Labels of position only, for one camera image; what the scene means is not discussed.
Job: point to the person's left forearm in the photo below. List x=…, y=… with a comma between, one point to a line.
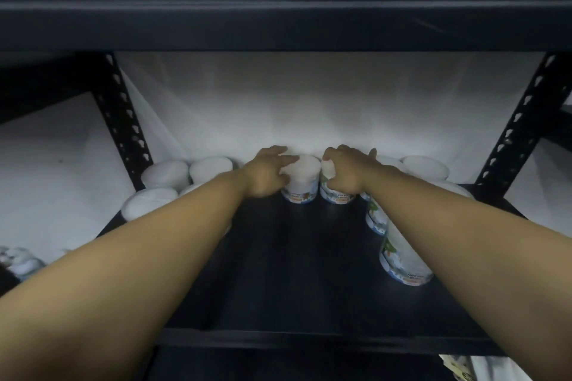
x=134, y=260

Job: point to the group of white lidded tubs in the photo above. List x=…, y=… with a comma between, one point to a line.
x=165, y=173

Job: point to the white lidded jar orange print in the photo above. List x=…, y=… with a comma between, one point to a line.
x=304, y=184
x=336, y=196

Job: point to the white backdrop sheet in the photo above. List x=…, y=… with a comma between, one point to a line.
x=321, y=104

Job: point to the pile of white packs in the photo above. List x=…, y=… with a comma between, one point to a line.
x=20, y=262

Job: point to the black perforated shelf post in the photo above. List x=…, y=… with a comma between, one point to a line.
x=518, y=126
x=121, y=117

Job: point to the person's left hand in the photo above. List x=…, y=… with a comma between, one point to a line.
x=261, y=175

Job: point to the person's left thumb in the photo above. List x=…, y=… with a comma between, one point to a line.
x=284, y=178

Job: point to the person's right fingers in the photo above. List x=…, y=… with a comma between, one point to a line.
x=331, y=157

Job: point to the black upper shelf beam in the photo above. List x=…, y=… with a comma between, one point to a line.
x=286, y=14

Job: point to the black shelf board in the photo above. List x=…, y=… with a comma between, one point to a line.
x=304, y=269

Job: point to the person's right forearm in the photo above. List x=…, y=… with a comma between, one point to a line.
x=482, y=251

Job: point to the yellowish printed package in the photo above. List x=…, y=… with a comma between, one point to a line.
x=458, y=368

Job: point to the person's right hand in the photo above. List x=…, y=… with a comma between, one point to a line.
x=353, y=171

